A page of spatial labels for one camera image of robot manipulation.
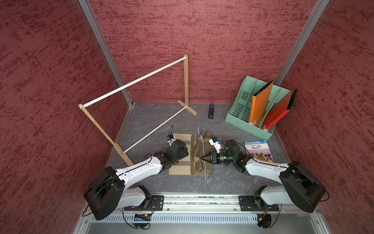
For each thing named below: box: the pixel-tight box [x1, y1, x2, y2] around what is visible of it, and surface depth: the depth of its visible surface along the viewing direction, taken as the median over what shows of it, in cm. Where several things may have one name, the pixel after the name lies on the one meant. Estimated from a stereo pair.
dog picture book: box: [243, 140, 275, 163], surface depth 95 cm
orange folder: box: [249, 79, 274, 126], surface depth 89 cm
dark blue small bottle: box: [207, 102, 215, 119], surface depth 120 cm
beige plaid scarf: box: [168, 131, 213, 176], surface depth 89 cm
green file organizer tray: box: [224, 75, 293, 141], surface depth 105 cm
